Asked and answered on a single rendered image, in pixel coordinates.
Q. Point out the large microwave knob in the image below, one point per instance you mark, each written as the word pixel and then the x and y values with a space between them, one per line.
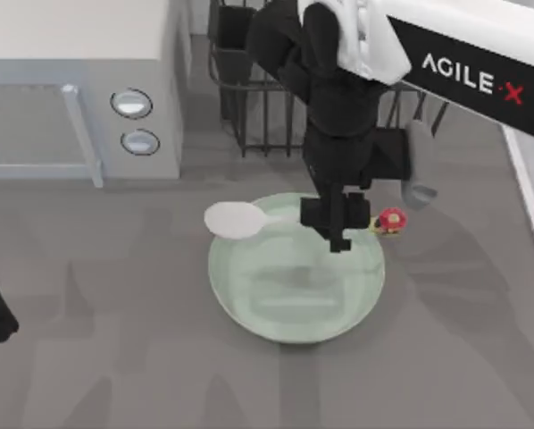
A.
pixel 131 103

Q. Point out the red toy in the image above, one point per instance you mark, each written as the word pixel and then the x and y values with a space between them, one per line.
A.
pixel 392 220

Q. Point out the pale microwave oven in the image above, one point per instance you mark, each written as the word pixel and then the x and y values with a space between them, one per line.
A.
pixel 160 67

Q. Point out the pale green plate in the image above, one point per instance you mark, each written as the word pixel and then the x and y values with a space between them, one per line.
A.
pixel 294 290

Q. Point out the small microwave knob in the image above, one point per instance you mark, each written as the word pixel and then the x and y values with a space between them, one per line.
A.
pixel 140 142

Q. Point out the microwave door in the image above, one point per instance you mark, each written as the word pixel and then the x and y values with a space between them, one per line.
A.
pixel 26 129

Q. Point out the white spoon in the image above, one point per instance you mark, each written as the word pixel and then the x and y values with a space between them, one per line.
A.
pixel 233 221

